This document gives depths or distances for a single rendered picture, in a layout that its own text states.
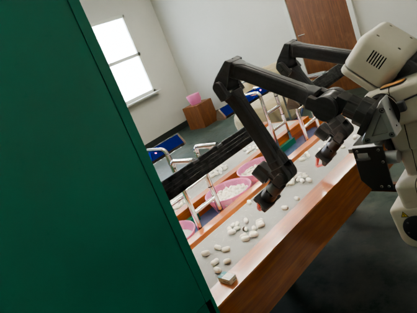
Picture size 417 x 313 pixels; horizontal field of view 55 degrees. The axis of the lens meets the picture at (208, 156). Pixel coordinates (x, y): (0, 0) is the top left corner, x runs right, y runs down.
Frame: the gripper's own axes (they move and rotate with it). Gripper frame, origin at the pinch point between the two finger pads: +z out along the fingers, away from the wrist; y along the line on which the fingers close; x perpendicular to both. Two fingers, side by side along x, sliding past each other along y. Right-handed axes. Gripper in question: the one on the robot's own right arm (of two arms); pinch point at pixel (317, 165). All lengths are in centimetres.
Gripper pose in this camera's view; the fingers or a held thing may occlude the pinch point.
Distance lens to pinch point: 196.3
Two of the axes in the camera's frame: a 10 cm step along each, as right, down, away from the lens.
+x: 7.1, 6.5, -2.8
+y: -6.6, 4.6, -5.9
